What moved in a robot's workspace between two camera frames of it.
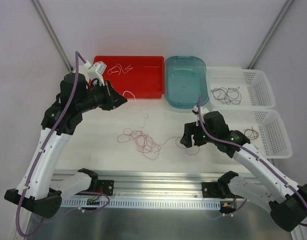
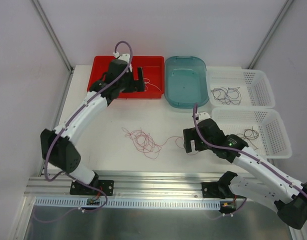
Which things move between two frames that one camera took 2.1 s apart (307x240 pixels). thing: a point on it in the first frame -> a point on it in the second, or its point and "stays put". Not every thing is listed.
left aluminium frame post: [53, 35] stays put
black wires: [228, 96] stays put
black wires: [251, 134] stays put
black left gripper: [109, 95] -> [131, 81]
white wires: [116, 69] -> [151, 84]
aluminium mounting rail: [157, 186] stays put
